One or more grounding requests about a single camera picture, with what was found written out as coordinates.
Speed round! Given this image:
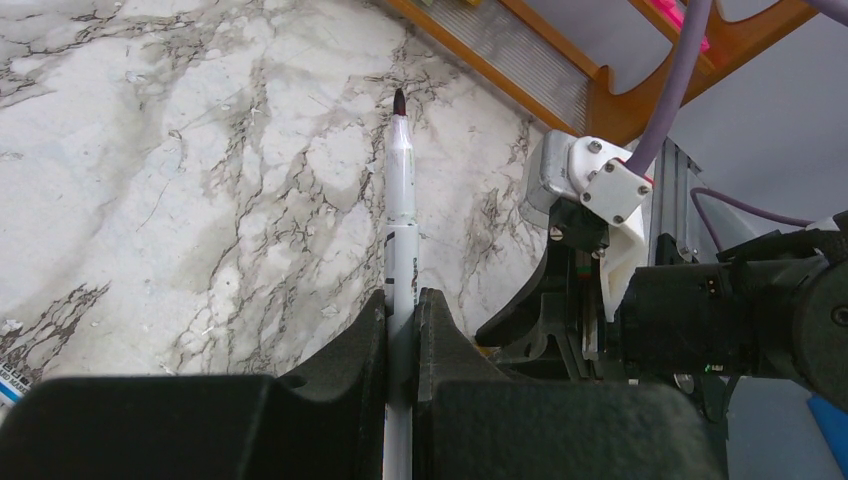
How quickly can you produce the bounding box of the white marker pen magenta end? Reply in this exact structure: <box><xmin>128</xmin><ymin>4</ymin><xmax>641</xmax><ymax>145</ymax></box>
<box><xmin>1</xmin><ymin>363</ymin><xmax>31</xmax><ymax>406</ymax></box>

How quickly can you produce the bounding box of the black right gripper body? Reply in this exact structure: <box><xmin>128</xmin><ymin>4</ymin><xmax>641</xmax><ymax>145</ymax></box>
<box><xmin>549</xmin><ymin>200</ymin><xmax>627</xmax><ymax>383</ymax></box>

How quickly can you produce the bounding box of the orange wooden rack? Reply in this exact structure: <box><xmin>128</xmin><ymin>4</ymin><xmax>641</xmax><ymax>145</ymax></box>
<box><xmin>390</xmin><ymin>1</ymin><xmax>818</xmax><ymax>144</ymax></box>

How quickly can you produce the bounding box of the pink packaged item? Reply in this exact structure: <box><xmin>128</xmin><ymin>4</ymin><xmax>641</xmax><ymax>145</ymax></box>
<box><xmin>655</xmin><ymin>0</ymin><xmax>711</xmax><ymax>56</ymax></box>

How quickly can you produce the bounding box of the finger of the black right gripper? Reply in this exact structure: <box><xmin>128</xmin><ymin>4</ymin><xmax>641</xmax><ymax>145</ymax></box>
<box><xmin>474</xmin><ymin>254</ymin><xmax>577</xmax><ymax>381</ymax></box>

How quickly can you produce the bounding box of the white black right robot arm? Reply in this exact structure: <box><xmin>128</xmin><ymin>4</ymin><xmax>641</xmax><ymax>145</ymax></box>
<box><xmin>475</xmin><ymin>200</ymin><xmax>847</xmax><ymax>419</ymax></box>

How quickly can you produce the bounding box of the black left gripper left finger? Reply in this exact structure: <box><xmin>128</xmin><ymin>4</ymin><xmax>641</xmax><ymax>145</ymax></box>
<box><xmin>1</xmin><ymin>290</ymin><xmax>387</xmax><ymax>479</ymax></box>

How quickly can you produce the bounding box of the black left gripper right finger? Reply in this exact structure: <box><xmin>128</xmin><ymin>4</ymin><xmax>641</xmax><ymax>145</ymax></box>
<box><xmin>413</xmin><ymin>288</ymin><xmax>724</xmax><ymax>479</ymax></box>

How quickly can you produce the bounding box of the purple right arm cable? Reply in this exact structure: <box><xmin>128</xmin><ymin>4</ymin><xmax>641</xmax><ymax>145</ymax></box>
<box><xmin>622</xmin><ymin>0</ymin><xmax>848</xmax><ymax>253</ymax></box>

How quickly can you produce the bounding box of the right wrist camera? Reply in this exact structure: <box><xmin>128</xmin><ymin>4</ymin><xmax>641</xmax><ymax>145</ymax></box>
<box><xmin>519</xmin><ymin>130</ymin><xmax>653</xmax><ymax>323</ymax></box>

